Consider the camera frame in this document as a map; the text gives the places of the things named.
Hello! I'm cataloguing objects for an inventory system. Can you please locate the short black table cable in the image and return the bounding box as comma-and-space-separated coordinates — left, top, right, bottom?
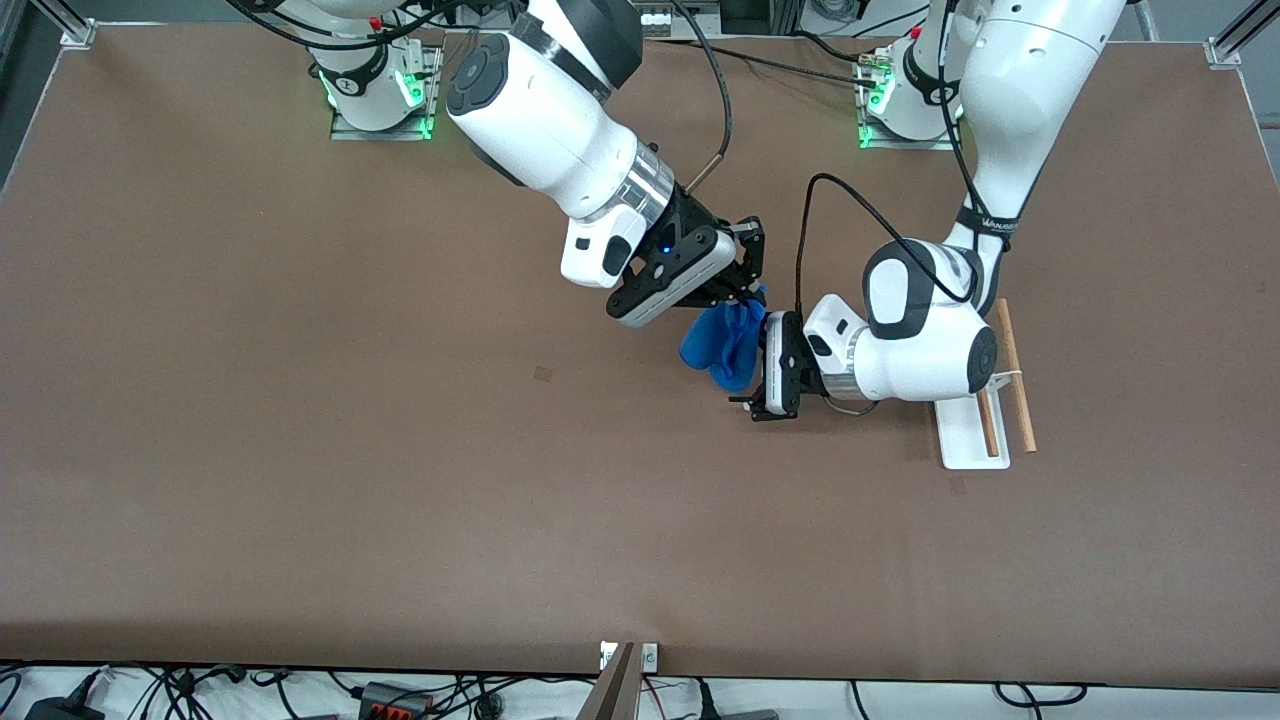
790, 30, 866, 66

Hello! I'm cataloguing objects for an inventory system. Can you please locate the black looped floor cable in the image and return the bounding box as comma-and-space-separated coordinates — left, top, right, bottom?
995, 683, 1089, 708

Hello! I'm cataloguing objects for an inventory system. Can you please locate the aluminium corner bracket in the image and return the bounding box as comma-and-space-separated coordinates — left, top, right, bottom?
1205, 0, 1280, 71
30, 0, 97, 51

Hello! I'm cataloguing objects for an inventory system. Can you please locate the white rack with wooden rods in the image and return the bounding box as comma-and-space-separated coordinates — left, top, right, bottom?
935, 298, 1038, 471

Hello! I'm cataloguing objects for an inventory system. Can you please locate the black orange power strip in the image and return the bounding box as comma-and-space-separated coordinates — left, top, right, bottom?
358, 682, 436, 720

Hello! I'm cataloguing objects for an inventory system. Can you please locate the blue cloth towel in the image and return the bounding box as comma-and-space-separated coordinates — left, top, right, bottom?
679, 285, 771, 393

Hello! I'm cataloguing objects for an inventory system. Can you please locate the white power strip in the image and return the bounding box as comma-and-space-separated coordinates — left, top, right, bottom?
640, 5, 701, 39

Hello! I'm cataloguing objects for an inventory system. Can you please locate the black tangled floor cable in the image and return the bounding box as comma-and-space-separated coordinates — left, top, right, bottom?
150, 663, 248, 720

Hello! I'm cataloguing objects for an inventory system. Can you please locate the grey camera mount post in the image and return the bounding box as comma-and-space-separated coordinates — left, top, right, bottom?
578, 642, 641, 720

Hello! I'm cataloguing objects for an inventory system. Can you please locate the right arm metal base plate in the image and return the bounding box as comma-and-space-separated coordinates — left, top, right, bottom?
330, 45, 443, 141

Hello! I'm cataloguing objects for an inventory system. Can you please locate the long black table cable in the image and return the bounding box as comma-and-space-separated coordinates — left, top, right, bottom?
690, 38, 881, 89

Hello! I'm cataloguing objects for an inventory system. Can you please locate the black power adapter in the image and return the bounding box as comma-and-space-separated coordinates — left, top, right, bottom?
25, 697, 106, 720

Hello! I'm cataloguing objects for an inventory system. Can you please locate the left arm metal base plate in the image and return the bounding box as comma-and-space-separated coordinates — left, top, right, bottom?
857, 45, 963, 151

